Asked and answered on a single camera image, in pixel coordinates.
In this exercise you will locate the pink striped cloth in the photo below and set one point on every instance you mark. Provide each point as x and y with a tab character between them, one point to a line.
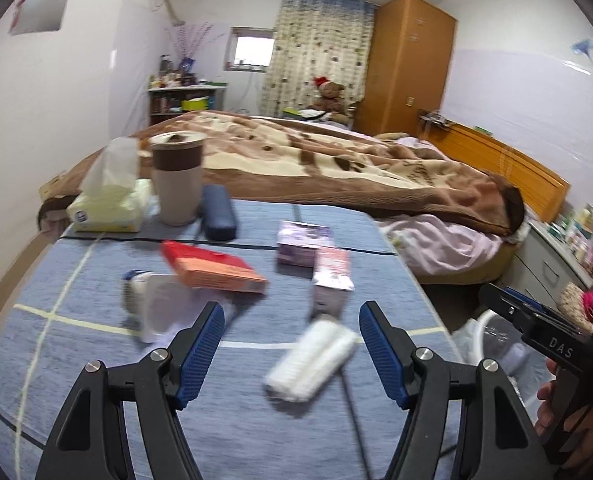
591	305

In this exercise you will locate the green box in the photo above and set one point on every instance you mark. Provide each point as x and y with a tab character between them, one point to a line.
195	103

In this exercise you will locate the brown printed blanket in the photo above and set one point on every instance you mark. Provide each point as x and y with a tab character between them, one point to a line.
326	160

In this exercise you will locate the brown teddy bear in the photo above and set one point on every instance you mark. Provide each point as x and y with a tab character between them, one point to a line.
329	97

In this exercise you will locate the wall mirror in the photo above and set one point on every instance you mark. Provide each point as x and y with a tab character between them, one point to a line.
41	5

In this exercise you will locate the blue checked tablecloth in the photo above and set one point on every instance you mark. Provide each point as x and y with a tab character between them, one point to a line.
101	285

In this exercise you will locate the group of nightstand bottles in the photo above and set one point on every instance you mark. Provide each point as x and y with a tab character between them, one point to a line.
578	235

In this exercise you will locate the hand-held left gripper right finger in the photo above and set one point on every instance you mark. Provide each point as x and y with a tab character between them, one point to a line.
381	355

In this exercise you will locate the white small jar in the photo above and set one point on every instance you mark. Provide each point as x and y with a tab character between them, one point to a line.
134	292

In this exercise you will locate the orange red cardboard box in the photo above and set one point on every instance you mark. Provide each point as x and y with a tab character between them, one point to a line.
211	267

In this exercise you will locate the grey nightstand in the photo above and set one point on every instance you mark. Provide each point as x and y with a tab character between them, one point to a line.
536	260

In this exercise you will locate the small pink carton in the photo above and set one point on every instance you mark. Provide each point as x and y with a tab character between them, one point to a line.
331	270

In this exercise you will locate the wooden wardrobe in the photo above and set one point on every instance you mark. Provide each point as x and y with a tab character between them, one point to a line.
406	60

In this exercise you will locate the beige and brown cup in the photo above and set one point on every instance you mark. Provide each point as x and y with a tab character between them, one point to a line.
176	190

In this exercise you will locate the red hanging ornament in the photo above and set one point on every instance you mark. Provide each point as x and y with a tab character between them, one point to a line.
21	2

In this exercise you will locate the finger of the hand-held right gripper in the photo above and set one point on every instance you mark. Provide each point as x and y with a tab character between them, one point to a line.
536	302
506	307

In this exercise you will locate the clear plastic pouch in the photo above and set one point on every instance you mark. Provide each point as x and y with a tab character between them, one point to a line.
166	305

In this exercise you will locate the floral quilted cloth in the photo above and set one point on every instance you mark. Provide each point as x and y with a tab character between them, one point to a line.
573	300

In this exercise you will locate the purple cardboard box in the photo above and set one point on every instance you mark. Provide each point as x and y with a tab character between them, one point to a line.
301	245

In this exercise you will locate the yellow tissue pack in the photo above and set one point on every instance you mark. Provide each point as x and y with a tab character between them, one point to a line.
111	210

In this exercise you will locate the cluttered side desk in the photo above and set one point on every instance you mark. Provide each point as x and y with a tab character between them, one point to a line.
186	89

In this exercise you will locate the dark blue glasses case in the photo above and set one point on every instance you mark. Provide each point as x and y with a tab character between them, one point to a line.
218	215

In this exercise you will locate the heart patterned curtain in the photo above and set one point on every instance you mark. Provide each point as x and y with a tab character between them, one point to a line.
316	45

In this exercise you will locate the white foam net sleeve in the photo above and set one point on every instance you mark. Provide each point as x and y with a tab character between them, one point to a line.
311	360

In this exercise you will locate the power strip with plugs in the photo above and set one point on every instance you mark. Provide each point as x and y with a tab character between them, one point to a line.
434	119

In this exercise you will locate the small window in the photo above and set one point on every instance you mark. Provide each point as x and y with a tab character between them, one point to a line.
251	50

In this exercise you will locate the purple flower branches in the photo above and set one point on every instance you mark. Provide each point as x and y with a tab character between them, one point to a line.
189	42

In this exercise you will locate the wooden bed headboard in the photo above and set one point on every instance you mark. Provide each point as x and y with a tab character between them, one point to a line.
516	170

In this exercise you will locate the pink bedsheet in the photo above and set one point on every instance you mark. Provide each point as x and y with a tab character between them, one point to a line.
436	245

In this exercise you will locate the white trash bin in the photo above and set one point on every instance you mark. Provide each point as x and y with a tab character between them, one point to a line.
476	330

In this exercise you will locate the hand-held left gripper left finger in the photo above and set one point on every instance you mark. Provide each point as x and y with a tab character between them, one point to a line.
204	355

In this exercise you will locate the person's right hand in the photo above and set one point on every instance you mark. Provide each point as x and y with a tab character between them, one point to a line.
546	410

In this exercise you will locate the wall socket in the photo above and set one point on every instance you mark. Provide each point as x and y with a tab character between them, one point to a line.
54	186

